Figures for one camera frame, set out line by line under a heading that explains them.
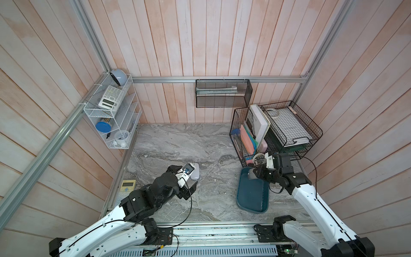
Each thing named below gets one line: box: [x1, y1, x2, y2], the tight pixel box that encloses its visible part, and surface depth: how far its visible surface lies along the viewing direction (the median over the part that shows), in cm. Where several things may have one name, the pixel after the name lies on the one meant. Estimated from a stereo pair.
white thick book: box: [249, 103, 271, 150], surface depth 92 cm
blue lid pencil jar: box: [95, 121, 112, 133], surface depth 78 cm
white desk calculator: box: [97, 85, 125, 110], surface depth 78 cm
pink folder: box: [240, 124, 255, 155], surface depth 103 cm
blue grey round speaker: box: [109, 68, 128, 87], surface depth 85 cm
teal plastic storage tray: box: [236, 166, 270, 214], surface depth 87 cm
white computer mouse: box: [190, 162, 200, 181], surface depth 95 cm
